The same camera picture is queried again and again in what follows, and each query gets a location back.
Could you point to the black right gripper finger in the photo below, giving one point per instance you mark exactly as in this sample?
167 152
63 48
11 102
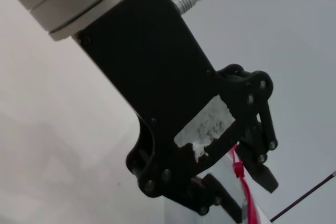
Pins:
199 195
262 134

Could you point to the clear document bag red zip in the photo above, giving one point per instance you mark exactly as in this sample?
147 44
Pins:
238 169

